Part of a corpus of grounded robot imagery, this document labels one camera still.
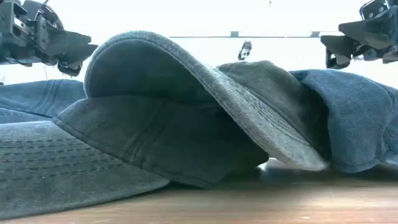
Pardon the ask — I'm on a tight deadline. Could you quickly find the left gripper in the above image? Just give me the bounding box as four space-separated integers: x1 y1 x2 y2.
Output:
0 0 99 77

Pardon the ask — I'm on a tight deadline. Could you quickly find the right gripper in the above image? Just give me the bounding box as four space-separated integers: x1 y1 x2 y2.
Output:
320 6 398 70

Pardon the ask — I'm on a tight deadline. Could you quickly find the small dark hanging device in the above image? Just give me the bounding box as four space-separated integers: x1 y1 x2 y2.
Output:
237 40 253 62

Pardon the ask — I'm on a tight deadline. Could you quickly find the olive grey washed cap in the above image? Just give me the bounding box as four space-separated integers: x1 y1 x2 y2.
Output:
83 30 331 172

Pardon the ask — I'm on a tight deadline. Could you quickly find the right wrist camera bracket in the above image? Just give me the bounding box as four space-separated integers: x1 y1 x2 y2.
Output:
359 0 398 21

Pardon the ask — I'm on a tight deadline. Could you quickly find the horizontal wall rail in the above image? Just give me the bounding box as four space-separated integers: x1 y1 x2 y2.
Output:
169 30 340 39

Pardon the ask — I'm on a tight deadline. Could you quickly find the blue denim cap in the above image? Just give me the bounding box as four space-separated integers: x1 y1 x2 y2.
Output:
289 68 398 174
0 78 88 124

